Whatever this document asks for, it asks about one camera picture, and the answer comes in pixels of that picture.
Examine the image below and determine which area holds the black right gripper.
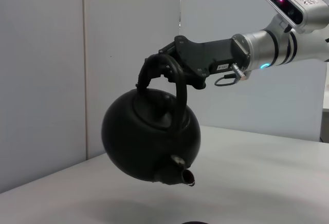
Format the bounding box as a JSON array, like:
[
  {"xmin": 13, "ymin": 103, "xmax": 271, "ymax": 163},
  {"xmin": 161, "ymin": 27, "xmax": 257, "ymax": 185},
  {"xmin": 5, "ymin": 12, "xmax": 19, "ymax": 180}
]
[{"xmin": 158, "ymin": 35, "xmax": 239, "ymax": 90}]

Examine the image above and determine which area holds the black cast iron teapot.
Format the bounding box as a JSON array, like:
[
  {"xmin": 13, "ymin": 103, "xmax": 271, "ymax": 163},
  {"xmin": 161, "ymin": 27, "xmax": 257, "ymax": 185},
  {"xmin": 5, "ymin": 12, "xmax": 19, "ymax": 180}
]
[{"xmin": 101, "ymin": 54, "xmax": 202, "ymax": 188}]

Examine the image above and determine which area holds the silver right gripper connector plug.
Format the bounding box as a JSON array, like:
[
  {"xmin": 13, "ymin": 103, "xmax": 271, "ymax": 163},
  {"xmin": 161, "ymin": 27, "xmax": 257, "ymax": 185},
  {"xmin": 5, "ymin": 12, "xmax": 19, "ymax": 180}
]
[{"xmin": 230, "ymin": 63, "xmax": 252, "ymax": 82}]

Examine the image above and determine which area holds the thin dark right gripper cable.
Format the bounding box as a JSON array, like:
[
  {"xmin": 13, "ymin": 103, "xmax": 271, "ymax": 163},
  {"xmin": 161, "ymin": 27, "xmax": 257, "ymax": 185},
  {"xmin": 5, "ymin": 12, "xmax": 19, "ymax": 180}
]
[{"xmin": 214, "ymin": 73, "xmax": 239, "ymax": 87}]

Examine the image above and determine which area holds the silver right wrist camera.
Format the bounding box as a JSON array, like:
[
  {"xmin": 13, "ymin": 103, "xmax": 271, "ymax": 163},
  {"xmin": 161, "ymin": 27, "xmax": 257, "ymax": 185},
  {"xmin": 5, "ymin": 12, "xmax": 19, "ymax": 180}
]
[{"xmin": 262, "ymin": 0, "xmax": 329, "ymax": 34}]

